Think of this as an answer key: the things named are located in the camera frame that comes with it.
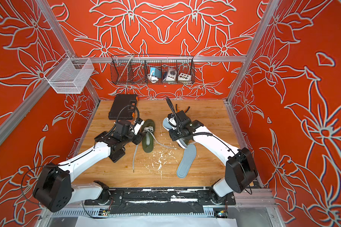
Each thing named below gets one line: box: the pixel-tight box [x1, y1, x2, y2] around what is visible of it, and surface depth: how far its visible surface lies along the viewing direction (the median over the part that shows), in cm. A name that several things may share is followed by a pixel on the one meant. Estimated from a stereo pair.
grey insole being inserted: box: [162, 117, 173, 131], surface depth 87 cm
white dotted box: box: [178, 72, 192, 81], surface depth 96 cm
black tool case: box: [108, 94, 139, 121], surface depth 116 cm
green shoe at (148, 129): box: [141, 118, 156, 154], surface depth 93 cm
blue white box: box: [149, 67, 162, 79], surface depth 85 cm
